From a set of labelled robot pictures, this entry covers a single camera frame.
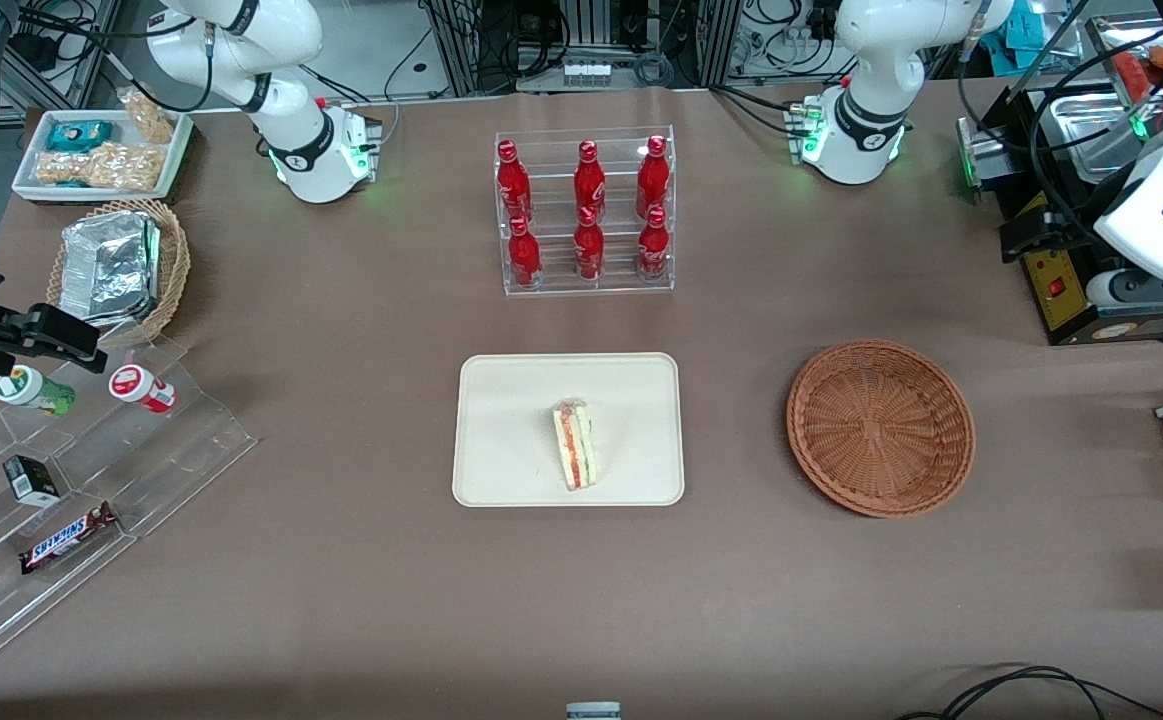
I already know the crumpled aluminium foil container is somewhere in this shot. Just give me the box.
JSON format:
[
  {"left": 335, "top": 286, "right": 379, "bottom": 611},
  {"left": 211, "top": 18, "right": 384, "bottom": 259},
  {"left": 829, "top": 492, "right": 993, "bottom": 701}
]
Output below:
[{"left": 59, "top": 210, "right": 162, "bottom": 326}]

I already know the triangular sandwich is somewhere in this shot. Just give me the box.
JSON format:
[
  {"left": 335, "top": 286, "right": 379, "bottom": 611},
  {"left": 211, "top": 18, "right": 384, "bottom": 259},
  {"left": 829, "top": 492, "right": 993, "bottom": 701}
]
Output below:
[{"left": 552, "top": 399, "right": 600, "bottom": 492}]

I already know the clear acrylic bottle rack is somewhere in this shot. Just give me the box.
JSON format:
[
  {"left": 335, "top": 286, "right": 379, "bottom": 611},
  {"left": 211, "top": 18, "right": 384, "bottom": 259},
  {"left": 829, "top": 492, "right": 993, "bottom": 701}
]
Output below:
[{"left": 494, "top": 125, "right": 677, "bottom": 297}]

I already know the steel food pan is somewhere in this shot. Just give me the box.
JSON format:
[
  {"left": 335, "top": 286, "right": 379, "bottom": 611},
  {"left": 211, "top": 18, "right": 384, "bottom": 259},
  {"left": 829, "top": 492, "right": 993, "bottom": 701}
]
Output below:
[{"left": 1041, "top": 85, "right": 1163, "bottom": 183}]

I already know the light tan wicker basket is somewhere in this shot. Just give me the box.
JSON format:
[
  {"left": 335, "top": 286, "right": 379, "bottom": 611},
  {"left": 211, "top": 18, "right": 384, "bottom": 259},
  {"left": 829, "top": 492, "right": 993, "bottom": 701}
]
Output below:
[{"left": 46, "top": 198, "right": 192, "bottom": 346}]

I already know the white rectangular snack tray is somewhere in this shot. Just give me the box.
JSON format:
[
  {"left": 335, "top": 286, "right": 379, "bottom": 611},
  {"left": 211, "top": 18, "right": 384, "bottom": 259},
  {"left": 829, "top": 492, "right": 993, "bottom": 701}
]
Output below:
[{"left": 11, "top": 108, "right": 195, "bottom": 204}]

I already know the brown Snickers chocolate bar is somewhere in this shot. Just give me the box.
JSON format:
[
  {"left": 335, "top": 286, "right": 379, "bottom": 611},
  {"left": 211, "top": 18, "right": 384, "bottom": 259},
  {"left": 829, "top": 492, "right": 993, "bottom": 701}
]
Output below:
[{"left": 19, "top": 502, "right": 120, "bottom": 576}]

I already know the silver round metal fitting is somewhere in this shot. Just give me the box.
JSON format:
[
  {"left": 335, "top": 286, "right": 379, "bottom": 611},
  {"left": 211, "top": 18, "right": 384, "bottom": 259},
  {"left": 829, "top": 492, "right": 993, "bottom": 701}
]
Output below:
[{"left": 956, "top": 118, "right": 1014, "bottom": 193}]

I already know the small black carton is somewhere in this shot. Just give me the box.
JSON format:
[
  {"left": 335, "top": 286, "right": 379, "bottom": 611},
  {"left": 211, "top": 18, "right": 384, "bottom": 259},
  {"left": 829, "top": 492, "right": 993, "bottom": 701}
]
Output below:
[{"left": 2, "top": 455, "right": 62, "bottom": 508}]

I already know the teal snack packet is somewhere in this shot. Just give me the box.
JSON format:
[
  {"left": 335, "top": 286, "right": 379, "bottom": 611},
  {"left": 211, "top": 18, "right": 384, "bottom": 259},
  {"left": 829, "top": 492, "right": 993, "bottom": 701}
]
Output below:
[{"left": 46, "top": 120, "right": 114, "bottom": 153}]

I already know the small clear nut snack bag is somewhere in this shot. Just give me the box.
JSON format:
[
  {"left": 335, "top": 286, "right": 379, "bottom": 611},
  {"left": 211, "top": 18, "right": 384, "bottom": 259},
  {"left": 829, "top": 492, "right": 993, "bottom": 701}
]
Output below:
[{"left": 119, "top": 88, "right": 177, "bottom": 144}]

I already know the red fried food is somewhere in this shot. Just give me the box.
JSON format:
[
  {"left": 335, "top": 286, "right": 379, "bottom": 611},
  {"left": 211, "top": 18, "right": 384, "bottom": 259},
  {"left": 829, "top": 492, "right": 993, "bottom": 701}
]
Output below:
[{"left": 1111, "top": 45, "right": 1163, "bottom": 98}]

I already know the large clear nut snack bag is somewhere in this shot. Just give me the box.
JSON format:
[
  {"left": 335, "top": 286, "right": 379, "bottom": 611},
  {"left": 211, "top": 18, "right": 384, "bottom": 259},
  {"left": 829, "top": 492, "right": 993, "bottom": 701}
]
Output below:
[{"left": 34, "top": 142, "right": 164, "bottom": 193}]

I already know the black floor cable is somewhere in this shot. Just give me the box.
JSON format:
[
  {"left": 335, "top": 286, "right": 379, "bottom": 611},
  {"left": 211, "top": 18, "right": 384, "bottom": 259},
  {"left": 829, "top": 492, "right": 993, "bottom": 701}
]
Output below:
[{"left": 896, "top": 665, "right": 1163, "bottom": 720}]

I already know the brown round wicker basket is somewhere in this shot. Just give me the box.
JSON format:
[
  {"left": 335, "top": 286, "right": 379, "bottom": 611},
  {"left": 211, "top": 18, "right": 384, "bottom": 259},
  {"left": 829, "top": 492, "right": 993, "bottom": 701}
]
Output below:
[{"left": 786, "top": 340, "right": 977, "bottom": 519}]

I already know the cream rectangular plastic tray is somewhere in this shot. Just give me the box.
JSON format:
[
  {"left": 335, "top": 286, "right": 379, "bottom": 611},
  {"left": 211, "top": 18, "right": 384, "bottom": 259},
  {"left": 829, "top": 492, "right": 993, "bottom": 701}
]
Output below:
[{"left": 451, "top": 352, "right": 686, "bottom": 508}]

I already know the black food warmer appliance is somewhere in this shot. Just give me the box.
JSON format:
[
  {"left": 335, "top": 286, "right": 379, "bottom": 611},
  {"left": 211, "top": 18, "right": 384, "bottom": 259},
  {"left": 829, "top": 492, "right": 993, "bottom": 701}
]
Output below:
[{"left": 999, "top": 78, "right": 1163, "bottom": 348}]

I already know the teal package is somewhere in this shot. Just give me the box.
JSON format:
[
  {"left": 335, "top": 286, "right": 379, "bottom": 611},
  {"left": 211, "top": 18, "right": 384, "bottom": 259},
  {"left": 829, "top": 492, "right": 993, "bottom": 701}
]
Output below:
[{"left": 1003, "top": 0, "right": 1067, "bottom": 53}]

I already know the red cola bottle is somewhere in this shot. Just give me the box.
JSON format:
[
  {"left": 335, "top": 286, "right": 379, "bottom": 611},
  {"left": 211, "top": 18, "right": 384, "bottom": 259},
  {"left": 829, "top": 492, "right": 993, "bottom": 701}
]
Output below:
[
  {"left": 507, "top": 215, "right": 543, "bottom": 291},
  {"left": 573, "top": 206, "right": 605, "bottom": 283},
  {"left": 573, "top": 140, "right": 607, "bottom": 216},
  {"left": 635, "top": 135, "right": 670, "bottom": 216},
  {"left": 637, "top": 205, "right": 671, "bottom": 283},
  {"left": 496, "top": 139, "right": 534, "bottom": 223}
]

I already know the clear acrylic stepped shelf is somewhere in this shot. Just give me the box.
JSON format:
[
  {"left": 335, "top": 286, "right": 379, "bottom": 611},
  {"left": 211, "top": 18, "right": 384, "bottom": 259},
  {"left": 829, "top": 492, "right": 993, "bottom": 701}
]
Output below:
[{"left": 0, "top": 335, "right": 258, "bottom": 676}]

